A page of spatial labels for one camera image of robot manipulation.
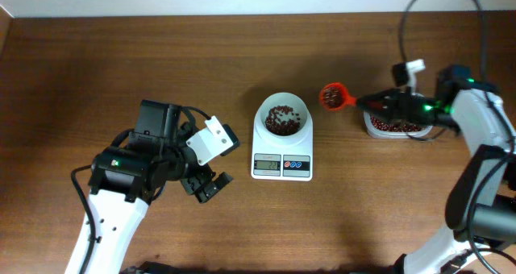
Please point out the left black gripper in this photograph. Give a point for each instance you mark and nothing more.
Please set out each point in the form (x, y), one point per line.
(203, 175)

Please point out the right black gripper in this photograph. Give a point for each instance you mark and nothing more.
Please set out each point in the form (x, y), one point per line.
(396, 108)

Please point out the orange plastic measuring scoop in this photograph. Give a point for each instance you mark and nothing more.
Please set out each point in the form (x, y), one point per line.
(335, 96)

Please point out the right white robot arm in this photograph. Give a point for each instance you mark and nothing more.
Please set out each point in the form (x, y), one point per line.
(478, 221)

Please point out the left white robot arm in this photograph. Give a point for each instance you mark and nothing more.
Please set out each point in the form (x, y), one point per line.
(131, 173)

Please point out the white digital kitchen scale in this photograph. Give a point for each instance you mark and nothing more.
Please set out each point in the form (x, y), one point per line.
(282, 158)

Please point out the red beans in container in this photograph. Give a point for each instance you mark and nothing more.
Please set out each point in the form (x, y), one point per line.
(395, 127)

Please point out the clear plastic food container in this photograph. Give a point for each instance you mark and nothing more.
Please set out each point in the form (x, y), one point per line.
(375, 132)

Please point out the red beans in bowl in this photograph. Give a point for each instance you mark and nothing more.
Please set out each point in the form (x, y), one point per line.
(282, 121)

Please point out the white round bowl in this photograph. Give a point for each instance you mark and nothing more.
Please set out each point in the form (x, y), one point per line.
(283, 99)

